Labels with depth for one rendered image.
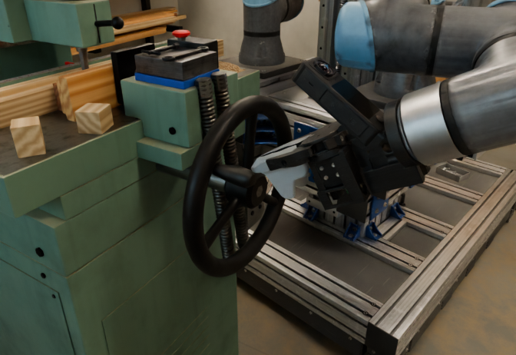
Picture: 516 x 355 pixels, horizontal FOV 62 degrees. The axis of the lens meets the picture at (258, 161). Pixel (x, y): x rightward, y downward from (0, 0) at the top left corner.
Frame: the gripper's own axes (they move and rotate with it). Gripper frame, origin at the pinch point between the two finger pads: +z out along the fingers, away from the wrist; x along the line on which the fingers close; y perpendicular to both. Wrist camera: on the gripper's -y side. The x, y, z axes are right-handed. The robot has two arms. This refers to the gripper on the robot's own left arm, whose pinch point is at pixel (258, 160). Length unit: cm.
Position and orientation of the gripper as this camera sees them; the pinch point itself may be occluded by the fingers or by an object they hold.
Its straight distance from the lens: 56.0
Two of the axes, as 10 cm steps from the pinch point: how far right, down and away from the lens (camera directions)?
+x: 5.2, -3.9, 7.6
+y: 4.3, 8.9, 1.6
